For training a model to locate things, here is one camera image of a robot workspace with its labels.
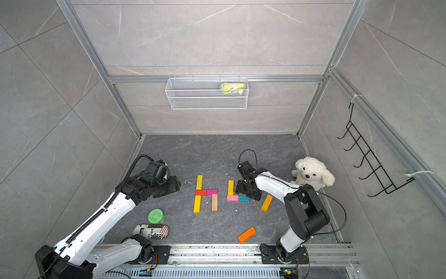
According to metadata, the teal block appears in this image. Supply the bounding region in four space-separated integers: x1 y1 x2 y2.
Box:
238 196 250 202

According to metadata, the pink block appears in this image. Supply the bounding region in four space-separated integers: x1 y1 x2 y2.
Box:
227 195 239 202

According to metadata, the orange-yellow block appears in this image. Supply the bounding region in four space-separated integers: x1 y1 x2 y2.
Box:
261 194 273 212

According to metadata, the tan wooden block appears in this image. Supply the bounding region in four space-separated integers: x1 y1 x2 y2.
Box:
211 194 218 212

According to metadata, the magenta block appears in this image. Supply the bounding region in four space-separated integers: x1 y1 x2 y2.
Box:
206 189 218 195

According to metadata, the red block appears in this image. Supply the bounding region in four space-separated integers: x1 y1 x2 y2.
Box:
195 189 207 196

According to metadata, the yellow block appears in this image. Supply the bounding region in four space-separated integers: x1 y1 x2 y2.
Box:
196 175 203 190
228 180 234 196
193 195 202 213

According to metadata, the orange block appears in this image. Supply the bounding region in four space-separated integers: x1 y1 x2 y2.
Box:
238 227 257 244

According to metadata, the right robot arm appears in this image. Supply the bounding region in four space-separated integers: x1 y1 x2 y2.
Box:
235 161 330 265

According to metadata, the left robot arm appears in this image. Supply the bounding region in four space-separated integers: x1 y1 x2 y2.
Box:
35 154 181 279

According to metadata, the green lid jar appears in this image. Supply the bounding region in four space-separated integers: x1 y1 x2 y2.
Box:
148 209 164 224

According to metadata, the printed can lying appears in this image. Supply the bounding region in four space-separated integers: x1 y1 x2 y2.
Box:
133 224 169 240

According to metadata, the white plush dog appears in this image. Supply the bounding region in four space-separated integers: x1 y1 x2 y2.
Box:
290 157 335 191

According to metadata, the yellow item in basket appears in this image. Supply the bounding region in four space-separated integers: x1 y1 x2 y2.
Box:
220 82 246 95

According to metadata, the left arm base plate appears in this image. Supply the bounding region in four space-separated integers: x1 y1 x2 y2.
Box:
147 245 171 265

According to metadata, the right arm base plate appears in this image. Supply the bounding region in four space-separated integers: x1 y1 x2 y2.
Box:
259 244 309 265

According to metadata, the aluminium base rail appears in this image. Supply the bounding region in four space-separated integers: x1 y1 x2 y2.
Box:
96 244 365 279

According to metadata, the white wire basket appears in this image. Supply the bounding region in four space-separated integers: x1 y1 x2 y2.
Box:
165 77 249 110

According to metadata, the black wall hook rack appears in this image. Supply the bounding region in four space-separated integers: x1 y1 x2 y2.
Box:
336 103 415 198

